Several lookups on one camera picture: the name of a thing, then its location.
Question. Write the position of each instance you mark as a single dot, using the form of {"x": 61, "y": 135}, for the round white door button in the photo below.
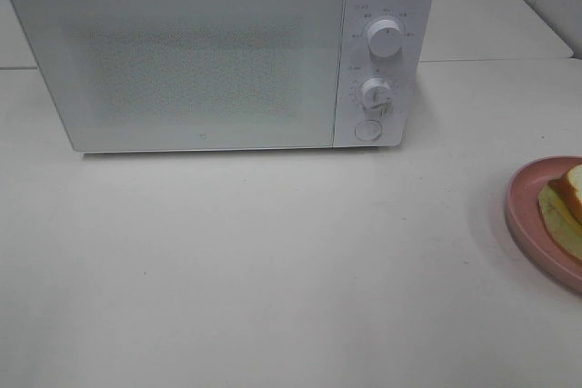
{"x": 368, "y": 130}

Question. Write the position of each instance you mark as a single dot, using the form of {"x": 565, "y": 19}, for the lower white timer knob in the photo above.
{"x": 375, "y": 94}

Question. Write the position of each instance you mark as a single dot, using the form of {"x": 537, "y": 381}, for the upper white power knob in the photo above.
{"x": 384, "y": 37}

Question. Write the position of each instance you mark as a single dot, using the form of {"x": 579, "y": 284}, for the white microwave door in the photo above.
{"x": 172, "y": 75}

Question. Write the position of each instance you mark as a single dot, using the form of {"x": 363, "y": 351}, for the white bread sandwich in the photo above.
{"x": 560, "y": 205}

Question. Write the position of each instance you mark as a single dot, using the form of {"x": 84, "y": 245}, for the pink round plate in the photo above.
{"x": 525, "y": 222}

